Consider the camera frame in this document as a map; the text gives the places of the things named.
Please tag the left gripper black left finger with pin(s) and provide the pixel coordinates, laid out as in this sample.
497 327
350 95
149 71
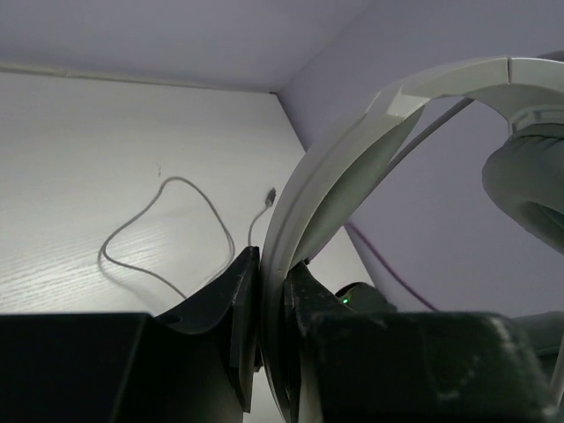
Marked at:
193 363

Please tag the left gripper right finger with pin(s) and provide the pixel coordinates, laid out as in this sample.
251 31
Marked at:
344 365

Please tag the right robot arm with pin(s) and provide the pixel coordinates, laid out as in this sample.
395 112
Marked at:
545 331

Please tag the white over-ear headphones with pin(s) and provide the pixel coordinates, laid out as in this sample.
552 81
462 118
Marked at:
524 177

